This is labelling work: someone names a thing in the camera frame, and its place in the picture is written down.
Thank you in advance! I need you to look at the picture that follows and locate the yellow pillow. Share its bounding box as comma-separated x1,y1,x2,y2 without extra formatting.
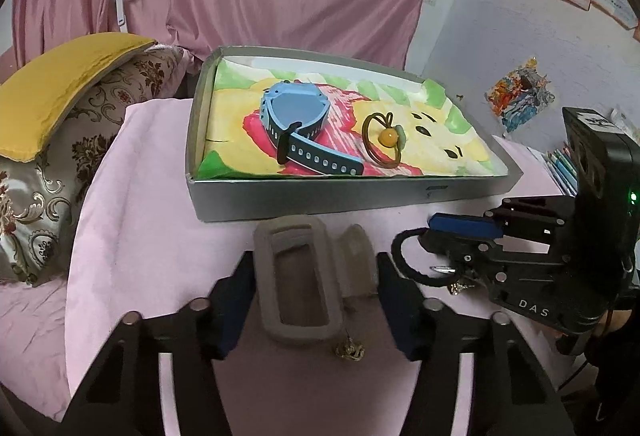
0,32,157,163

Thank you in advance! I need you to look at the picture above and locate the floral patterned pillow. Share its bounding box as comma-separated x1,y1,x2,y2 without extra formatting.
0,45,193,287

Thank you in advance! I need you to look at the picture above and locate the black hair tie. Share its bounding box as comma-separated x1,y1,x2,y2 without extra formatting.
391,228,456,289

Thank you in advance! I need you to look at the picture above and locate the small gold brooch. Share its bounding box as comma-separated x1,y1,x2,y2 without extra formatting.
334,335,367,361

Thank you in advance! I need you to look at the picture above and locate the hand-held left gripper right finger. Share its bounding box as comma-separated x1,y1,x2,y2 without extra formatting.
375,252,571,436

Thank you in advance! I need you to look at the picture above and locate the white folding lamp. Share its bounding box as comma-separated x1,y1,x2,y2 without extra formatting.
112,0,139,33

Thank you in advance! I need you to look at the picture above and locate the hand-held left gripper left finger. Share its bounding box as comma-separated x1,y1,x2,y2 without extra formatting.
60,251,258,436

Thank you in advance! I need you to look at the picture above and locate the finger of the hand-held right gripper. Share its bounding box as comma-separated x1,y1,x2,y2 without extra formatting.
419,233,551,291
429,196,576,242

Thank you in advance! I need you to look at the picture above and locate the colourful painted paper lining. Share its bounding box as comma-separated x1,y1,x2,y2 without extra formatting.
197,56,508,179

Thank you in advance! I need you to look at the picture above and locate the grey silicone case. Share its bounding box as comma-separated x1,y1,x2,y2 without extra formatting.
254,215,343,343

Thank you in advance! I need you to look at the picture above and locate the brown hair tie orange bead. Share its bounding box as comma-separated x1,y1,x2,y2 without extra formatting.
362,112,410,166

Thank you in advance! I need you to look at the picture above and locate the grey cardboard box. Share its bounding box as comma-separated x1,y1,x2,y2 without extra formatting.
186,46,523,223

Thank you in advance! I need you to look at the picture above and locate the pink bed sheet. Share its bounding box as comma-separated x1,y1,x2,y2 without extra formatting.
0,98,601,436

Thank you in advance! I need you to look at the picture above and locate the colourful figure wall sticker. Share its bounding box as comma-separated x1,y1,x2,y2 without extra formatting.
484,57,556,133

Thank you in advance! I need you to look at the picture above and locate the blue wrist watch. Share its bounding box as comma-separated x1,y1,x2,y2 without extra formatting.
259,81,365,177

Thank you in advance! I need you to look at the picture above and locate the clear plastic case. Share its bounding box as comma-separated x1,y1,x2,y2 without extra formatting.
340,223,376,297

